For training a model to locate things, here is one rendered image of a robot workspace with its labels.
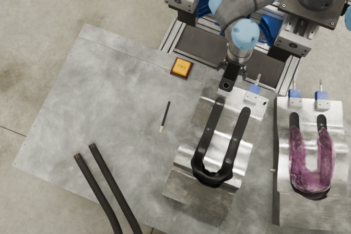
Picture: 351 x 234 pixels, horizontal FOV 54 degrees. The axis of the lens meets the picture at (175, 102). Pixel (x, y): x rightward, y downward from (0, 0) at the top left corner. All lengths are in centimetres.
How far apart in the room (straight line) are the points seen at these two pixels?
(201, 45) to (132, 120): 91
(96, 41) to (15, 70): 113
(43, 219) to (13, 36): 128
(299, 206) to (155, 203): 54
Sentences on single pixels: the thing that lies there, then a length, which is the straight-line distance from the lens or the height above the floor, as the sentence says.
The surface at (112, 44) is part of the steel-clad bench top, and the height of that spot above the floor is 80.
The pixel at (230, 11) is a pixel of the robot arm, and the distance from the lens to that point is 103.
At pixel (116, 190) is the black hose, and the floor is 88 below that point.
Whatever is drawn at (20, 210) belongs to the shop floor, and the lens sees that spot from 247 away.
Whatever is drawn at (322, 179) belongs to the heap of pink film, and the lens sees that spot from 142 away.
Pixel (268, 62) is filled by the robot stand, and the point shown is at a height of 21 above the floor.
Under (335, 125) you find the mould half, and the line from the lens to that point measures 152.
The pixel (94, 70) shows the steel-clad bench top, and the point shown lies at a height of 80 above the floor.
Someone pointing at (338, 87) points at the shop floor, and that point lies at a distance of 255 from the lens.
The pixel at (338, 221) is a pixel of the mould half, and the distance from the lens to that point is 143.
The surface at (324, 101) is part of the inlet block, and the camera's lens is 150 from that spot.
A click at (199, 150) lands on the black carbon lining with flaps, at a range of 133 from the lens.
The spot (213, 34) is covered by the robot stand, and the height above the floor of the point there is 21.
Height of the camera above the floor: 223
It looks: 75 degrees down
